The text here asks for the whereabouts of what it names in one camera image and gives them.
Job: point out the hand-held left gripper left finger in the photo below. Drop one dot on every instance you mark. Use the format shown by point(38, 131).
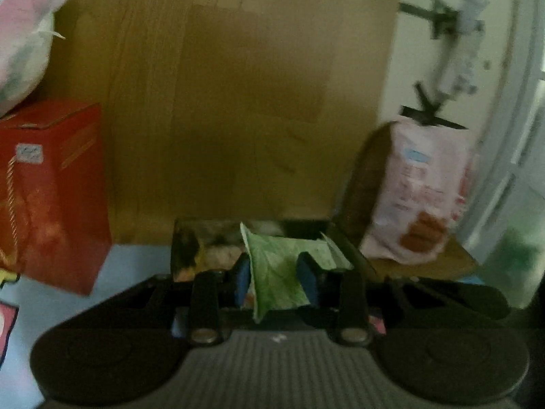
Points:
point(243, 279)

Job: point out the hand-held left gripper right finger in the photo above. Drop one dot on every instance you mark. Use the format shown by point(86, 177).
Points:
point(307, 283)

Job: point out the green snack packet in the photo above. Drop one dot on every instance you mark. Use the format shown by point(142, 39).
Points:
point(276, 272)

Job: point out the dark glossy box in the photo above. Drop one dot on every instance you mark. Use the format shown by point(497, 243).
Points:
point(204, 243)

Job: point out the large pink snack bag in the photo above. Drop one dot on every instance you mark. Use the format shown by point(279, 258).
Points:
point(421, 187)

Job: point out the large brown cardboard box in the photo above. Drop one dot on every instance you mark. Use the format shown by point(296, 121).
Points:
point(238, 106)

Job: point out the red gift bag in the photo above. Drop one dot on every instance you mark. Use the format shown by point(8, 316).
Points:
point(55, 196)

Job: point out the green blurred object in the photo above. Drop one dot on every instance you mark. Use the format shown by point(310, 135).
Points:
point(517, 264)

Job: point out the white hanging cloth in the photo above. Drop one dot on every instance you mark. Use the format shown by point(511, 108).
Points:
point(468, 21)

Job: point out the pink and white plush toy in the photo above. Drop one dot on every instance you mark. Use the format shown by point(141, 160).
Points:
point(23, 51)

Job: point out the white door frame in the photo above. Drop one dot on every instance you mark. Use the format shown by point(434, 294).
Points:
point(506, 145)

